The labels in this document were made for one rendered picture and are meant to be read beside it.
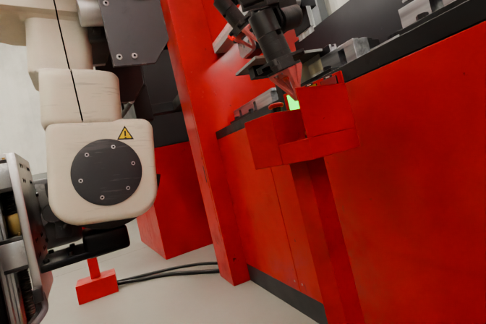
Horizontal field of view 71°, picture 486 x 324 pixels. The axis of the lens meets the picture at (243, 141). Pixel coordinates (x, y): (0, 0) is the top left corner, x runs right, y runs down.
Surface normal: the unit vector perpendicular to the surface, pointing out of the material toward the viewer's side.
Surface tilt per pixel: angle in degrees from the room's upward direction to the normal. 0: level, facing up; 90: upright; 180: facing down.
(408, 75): 90
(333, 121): 90
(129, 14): 90
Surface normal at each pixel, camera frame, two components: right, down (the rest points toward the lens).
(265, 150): -0.80, 0.16
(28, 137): 0.57, -0.17
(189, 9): 0.36, -0.13
